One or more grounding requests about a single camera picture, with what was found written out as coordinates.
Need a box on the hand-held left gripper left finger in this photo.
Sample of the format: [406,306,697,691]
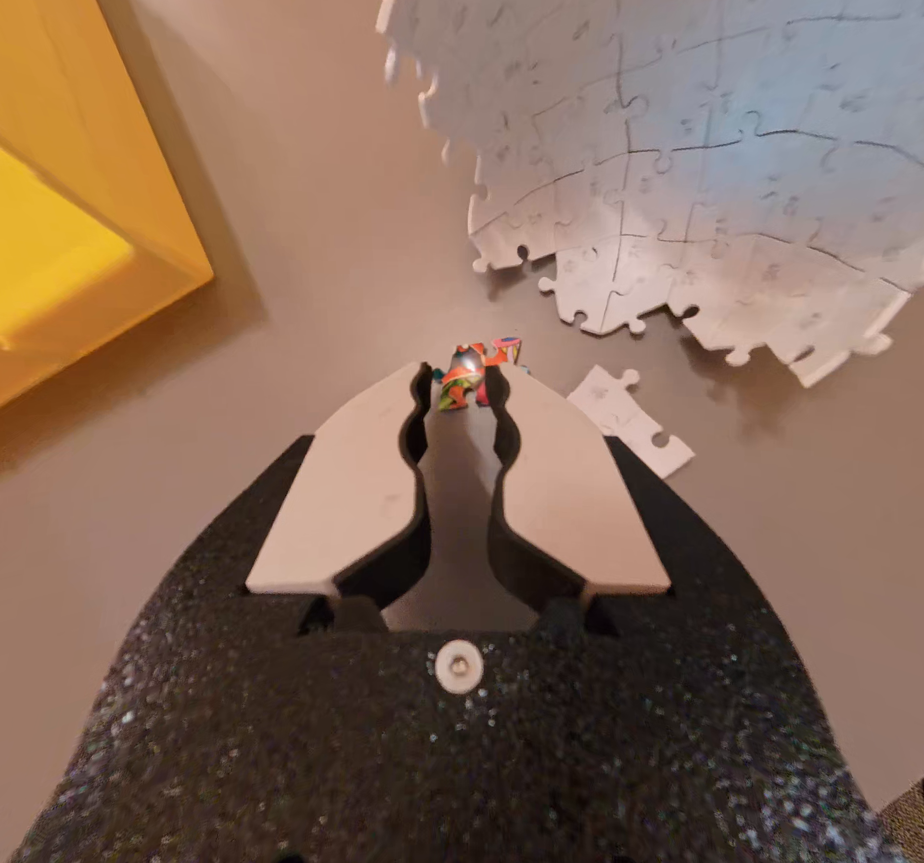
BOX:
[245,361,434,609]

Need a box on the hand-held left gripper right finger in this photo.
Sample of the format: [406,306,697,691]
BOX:
[485,363,672,613]

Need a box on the single jigsaw puzzle piece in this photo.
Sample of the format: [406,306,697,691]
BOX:
[433,335,531,412]

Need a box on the colourful cartoon puzzle ball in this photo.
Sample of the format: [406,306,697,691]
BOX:
[375,0,924,389]

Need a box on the loose white puzzle piece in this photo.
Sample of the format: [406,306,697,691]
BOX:
[566,365,695,480]

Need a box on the yellow plastic bin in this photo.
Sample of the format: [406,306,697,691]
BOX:
[0,0,215,409]

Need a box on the grey fabric chair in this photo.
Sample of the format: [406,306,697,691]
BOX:
[881,780,924,863]

